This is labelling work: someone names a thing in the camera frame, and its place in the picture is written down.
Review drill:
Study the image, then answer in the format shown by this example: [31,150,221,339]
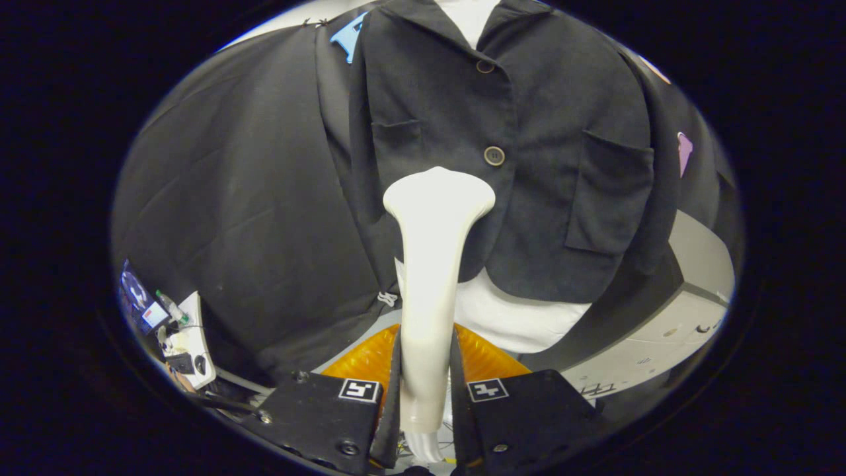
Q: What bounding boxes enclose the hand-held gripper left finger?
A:
[254,324,402,475]

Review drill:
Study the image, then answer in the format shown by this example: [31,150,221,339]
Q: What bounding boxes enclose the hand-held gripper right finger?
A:
[451,324,602,473]

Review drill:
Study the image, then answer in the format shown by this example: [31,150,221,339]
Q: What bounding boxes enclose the green capped bottle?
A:
[155,290,190,325]

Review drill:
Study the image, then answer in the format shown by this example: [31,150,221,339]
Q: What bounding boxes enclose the white side table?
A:
[159,291,217,391]

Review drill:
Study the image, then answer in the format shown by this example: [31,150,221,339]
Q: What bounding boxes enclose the black suit jacket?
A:
[347,0,681,305]

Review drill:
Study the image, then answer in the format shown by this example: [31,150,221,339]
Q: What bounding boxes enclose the dark display screen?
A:
[119,261,171,335]

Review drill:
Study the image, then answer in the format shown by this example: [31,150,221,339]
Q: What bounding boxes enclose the black backdrop cloth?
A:
[111,13,744,384]

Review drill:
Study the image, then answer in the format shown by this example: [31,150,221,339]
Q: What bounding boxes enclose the grey cabinet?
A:
[522,210,736,401]

